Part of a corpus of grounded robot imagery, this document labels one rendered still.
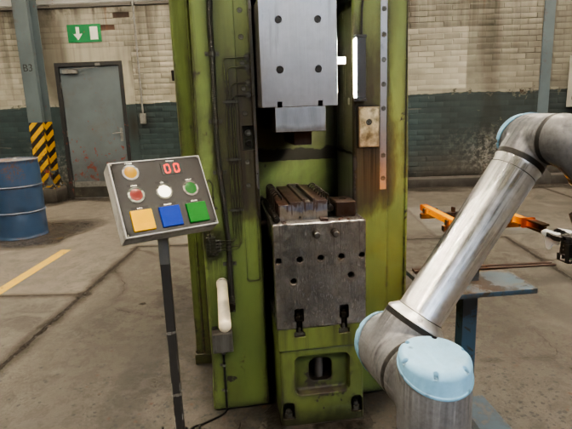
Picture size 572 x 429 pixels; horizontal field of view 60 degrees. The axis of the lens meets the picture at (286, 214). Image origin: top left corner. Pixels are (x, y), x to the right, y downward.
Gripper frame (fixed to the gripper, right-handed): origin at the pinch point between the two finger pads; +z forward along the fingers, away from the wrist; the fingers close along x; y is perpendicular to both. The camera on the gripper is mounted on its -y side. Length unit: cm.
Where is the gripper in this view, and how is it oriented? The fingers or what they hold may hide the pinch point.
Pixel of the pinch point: (551, 229)
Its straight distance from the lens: 184.8
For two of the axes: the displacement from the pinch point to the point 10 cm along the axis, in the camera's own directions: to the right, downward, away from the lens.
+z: -1.3, -2.1, 9.7
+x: 9.9, -0.6, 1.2
